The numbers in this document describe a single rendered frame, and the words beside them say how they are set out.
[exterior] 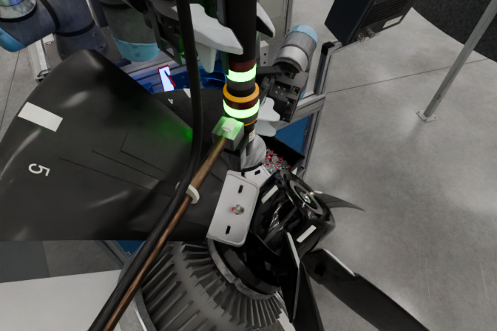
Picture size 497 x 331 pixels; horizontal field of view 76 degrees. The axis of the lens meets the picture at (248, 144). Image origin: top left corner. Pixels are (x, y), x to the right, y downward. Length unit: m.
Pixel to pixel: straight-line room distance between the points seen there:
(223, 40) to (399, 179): 1.92
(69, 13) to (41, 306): 0.76
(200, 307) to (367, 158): 1.82
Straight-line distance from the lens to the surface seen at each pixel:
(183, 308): 0.47
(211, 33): 0.32
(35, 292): 0.51
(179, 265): 0.49
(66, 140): 0.35
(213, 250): 0.48
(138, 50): 0.59
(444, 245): 2.04
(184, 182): 0.32
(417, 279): 1.90
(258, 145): 0.47
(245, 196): 0.44
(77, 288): 0.53
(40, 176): 0.34
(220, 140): 0.37
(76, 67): 0.40
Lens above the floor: 1.64
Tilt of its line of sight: 51 degrees down
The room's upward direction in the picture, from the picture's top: straight up
